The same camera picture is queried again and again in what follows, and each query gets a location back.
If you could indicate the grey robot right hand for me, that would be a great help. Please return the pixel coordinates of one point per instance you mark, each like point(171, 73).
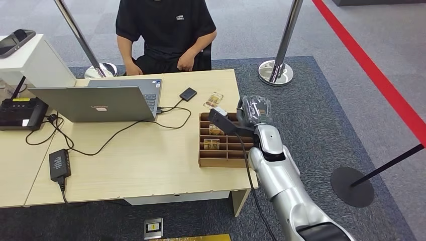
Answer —
point(254, 109)

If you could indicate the person's right hand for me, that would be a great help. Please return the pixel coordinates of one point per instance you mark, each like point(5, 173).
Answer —
point(133, 70)

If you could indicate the person's left hand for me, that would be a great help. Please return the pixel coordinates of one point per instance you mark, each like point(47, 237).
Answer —
point(187, 61)

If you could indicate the person's left forearm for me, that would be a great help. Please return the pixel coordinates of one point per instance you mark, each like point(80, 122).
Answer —
point(201, 43)

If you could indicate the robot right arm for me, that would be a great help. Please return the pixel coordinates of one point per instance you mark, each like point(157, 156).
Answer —
point(283, 173)

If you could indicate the person's right forearm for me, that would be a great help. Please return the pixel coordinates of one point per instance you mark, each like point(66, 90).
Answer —
point(124, 50)

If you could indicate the black card reader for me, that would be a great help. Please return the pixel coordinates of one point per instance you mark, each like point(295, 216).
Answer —
point(188, 94)

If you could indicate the person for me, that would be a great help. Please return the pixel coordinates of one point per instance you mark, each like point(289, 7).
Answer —
point(166, 30)

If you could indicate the gold patterned card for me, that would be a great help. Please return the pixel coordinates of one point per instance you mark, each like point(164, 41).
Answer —
point(216, 130)
point(211, 144)
point(213, 100)

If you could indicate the black chair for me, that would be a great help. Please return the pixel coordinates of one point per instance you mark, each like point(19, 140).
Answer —
point(207, 58)

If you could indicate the dark blue floor rug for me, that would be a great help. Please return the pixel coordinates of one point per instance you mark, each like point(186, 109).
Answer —
point(299, 99)

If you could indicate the grey laptop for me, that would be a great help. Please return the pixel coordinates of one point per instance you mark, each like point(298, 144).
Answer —
point(93, 103)

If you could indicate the cardboard compartment tray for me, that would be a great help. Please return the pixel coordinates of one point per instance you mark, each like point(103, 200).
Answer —
point(219, 159)

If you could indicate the white desk leg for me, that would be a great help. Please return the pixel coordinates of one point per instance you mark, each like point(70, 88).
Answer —
point(240, 201)

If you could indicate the white cabinet box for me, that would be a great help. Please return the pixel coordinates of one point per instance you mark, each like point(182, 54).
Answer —
point(36, 66)

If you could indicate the white desk front panel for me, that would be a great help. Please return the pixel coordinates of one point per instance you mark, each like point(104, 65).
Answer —
point(176, 198)

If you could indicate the black power adapter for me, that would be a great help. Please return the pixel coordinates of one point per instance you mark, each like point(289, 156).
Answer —
point(60, 164)

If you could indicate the black router with antenna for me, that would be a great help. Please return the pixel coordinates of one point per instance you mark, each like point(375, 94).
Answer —
point(21, 114)

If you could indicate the black handheld terminal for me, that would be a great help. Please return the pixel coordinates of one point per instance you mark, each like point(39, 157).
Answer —
point(15, 41)

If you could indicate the red barrier belt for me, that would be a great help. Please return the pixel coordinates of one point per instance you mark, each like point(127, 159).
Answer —
point(372, 70)

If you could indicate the yellow floor board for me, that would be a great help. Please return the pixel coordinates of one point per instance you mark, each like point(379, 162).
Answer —
point(193, 237)

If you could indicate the metal floor socket box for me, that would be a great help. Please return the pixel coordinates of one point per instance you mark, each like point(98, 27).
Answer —
point(153, 229)

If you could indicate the chrome stanchion post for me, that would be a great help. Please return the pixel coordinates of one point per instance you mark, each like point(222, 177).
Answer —
point(80, 36)
point(281, 43)

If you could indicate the black stanchion post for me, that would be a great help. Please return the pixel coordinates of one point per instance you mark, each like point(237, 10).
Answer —
point(352, 188)

